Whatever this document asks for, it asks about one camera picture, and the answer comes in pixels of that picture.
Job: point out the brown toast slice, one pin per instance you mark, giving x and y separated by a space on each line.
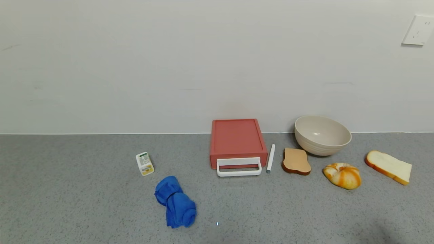
296 161

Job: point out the white marker pen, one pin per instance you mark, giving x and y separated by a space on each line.
271 158

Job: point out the white wall socket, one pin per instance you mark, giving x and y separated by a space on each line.
418 30

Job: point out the small white carton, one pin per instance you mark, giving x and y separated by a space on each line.
144 163

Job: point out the beige ribbed bowl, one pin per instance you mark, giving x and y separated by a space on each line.
322 135

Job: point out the blue rolled cloth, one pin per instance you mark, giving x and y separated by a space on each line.
176 203

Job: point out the orange swirl bun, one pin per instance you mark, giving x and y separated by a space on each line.
343 175

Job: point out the white bread slice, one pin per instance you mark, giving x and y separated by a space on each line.
389 166

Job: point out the red drawer case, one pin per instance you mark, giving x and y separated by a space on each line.
236 137

